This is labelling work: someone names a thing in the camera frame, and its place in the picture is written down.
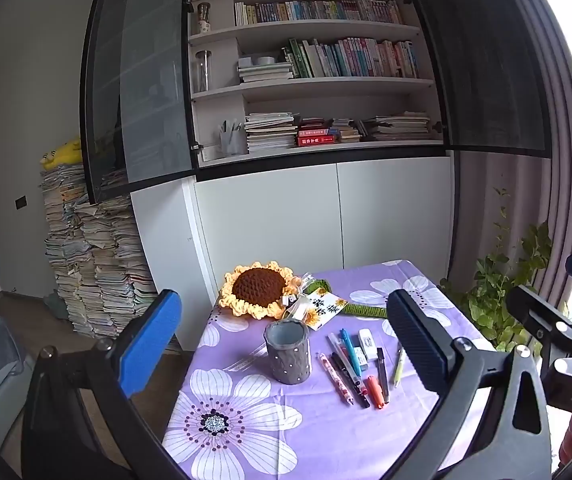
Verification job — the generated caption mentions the orange red marker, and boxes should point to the orange red marker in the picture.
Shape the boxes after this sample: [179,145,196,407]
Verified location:
[366,375,386,409]

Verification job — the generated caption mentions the mauve curtain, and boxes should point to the mauve curtain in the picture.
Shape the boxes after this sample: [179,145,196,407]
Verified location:
[455,0,572,322]

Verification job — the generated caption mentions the long row of small books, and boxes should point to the long row of small books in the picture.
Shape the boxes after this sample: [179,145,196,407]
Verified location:
[234,0,405,27]

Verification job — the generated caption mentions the yellow-green pen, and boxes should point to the yellow-green pen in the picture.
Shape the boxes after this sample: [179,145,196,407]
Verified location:
[392,347,406,387]

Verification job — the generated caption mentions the crochet sunflower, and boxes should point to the crochet sunflower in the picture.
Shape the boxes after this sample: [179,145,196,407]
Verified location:
[217,260,389,322]

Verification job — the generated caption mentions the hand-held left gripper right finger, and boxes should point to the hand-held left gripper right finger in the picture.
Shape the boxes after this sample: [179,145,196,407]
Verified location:
[387,289,552,480]

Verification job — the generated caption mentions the pink patterned pen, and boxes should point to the pink patterned pen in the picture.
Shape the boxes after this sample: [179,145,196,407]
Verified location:
[317,353,355,407]

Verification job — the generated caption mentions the dark glass bookcase door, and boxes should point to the dark glass bookcase door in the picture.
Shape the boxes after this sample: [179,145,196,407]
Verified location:
[396,0,552,159]
[80,0,200,206]

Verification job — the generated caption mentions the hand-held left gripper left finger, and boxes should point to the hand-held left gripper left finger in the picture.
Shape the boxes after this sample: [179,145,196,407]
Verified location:
[21,289,183,480]

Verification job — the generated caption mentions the green potted plant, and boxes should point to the green potted plant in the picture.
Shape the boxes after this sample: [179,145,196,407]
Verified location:
[440,187,572,357]

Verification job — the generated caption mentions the white bookcase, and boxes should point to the white bookcase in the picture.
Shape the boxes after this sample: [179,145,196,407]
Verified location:
[80,0,552,323]

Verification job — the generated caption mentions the thick black pen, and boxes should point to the thick black pen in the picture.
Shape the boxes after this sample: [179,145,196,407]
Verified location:
[331,352,371,409]

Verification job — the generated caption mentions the white cabinet door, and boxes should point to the white cabinet door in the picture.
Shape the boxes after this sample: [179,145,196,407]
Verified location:
[336,156,455,282]
[193,164,342,307]

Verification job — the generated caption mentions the blue pen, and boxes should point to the blue pen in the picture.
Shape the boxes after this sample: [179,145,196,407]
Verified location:
[340,328,363,377]

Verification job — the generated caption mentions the stack of red books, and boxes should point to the stack of red books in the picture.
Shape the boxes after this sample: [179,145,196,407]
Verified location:
[296,117,340,148]

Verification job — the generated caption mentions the tall pile of papers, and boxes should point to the tall pile of papers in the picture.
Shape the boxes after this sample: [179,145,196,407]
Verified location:
[40,162,160,339]

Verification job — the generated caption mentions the stack of white booklets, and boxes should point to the stack of white booklets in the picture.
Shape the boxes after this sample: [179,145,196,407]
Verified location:
[244,112,300,154]

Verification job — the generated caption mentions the clear printed ribbon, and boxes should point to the clear printed ribbon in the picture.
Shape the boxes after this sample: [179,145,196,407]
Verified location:
[278,272,317,321]

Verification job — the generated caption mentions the purple floral tablecloth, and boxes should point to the purple floral tablecloth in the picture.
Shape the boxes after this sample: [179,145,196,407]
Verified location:
[161,259,498,480]

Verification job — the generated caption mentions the wide stack of magazines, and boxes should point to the wide stack of magazines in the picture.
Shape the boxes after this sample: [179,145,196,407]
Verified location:
[363,112,432,142]

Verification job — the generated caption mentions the small stack of mixed books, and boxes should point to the small stack of mixed books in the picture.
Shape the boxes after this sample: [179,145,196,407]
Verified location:
[327,119,367,144]

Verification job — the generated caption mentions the small stack of flat books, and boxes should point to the small stack of flat books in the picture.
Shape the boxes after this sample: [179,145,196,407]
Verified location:
[237,62,295,84]

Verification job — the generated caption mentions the tall clear jar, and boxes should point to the tall clear jar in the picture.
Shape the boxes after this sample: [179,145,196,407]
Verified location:
[194,50,213,94]

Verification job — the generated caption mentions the grey-green cloth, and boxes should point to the grey-green cloth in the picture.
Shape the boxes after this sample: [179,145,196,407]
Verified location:
[43,292,70,322]

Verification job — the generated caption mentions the grey dotted pen holder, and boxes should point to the grey dotted pen holder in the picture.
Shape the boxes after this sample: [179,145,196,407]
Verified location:
[264,321,313,385]

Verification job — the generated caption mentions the thin black pen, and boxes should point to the thin black pen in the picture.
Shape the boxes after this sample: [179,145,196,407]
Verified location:
[376,347,390,404]

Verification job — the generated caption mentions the clear pen cup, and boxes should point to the clear pen cup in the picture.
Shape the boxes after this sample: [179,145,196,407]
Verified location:
[218,120,245,157]

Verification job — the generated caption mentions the yellow plush toy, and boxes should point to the yellow plush toy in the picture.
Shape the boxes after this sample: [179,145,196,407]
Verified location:
[40,137,83,170]

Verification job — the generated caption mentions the sunflower gift card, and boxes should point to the sunflower gift card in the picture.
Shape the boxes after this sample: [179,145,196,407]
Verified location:
[296,294,349,331]

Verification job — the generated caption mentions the row of tall books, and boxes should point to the row of tall books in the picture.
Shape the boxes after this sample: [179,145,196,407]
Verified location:
[281,37,420,80]

